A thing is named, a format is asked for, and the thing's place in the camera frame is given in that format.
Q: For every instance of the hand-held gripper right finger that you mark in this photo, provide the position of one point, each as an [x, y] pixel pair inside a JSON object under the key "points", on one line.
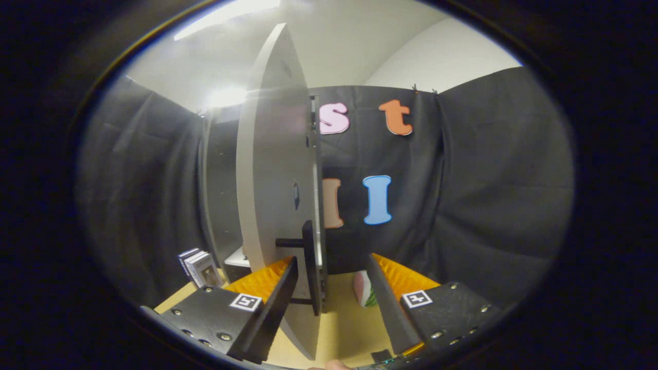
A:
{"points": [[393, 313]]}

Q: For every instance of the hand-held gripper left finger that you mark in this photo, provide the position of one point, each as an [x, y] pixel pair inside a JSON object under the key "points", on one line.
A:
{"points": [[272, 313]]}

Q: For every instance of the watermelon pattern toy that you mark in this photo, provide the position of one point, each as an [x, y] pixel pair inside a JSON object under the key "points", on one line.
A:
{"points": [[362, 288]]}

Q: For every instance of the grey cover book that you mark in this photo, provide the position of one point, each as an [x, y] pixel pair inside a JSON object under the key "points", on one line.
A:
{"points": [[205, 270]]}

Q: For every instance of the blue spine book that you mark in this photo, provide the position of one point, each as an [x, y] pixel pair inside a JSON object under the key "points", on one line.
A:
{"points": [[184, 256]]}

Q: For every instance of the black backdrop cloth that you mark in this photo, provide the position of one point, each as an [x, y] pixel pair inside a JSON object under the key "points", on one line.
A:
{"points": [[488, 205]]}

